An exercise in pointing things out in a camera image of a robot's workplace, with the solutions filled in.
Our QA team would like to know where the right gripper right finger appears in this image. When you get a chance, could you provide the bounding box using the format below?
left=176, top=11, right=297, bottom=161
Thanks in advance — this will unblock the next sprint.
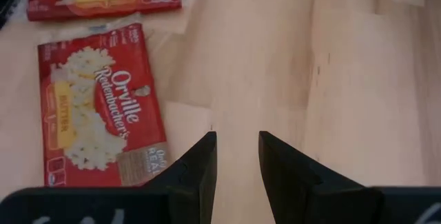
left=258, top=130, right=384, bottom=224

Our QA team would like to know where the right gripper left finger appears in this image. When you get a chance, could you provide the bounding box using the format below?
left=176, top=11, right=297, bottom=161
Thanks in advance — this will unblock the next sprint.
left=144, top=130, right=218, bottom=224

